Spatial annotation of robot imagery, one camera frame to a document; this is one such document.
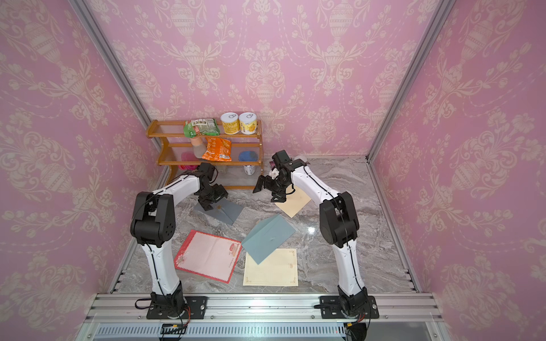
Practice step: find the green snack bag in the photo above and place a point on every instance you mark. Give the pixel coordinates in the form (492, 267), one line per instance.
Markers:
(201, 127)

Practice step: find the beige bottle on shelf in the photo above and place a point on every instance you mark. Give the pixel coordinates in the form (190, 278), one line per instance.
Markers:
(199, 145)

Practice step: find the wooden three-tier shelf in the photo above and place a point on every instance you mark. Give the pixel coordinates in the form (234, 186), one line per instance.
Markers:
(177, 154)

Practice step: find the blue lid cup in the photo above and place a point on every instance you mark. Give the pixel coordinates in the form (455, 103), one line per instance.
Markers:
(248, 157)

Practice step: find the right yellow can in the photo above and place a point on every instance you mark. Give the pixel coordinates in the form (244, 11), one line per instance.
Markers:
(248, 123)

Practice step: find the pink item on shelf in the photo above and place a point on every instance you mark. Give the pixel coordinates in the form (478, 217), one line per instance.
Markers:
(189, 162)

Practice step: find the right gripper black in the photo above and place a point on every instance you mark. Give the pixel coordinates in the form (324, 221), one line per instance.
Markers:
(279, 197)

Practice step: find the dark grey envelope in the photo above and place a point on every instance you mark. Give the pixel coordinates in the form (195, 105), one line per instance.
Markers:
(224, 211)

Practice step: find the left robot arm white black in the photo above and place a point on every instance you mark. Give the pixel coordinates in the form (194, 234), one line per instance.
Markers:
(153, 226)

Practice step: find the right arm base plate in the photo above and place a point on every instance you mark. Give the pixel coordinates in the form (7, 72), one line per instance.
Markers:
(332, 307)

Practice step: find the cream yellow letter paper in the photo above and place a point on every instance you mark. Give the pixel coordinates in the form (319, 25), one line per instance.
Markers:
(278, 269)

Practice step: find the yellow can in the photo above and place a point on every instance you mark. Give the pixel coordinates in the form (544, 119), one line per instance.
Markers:
(230, 123)
(248, 123)

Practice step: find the orange snack bag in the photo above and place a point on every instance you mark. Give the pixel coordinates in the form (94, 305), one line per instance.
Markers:
(218, 150)

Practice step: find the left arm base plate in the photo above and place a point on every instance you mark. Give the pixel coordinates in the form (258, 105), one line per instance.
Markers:
(189, 307)

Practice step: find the teal blue envelope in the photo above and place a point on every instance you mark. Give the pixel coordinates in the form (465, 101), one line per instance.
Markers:
(266, 237)

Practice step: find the aluminium front rail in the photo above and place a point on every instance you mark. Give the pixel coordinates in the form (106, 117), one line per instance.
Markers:
(298, 307)

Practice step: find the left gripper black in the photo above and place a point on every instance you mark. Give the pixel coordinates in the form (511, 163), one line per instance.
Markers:
(221, 192)

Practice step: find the left yellow can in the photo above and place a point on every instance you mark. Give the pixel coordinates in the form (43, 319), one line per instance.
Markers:
(230, 123)

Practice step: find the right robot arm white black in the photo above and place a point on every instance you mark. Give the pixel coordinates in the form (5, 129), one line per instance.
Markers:
(338, 223)

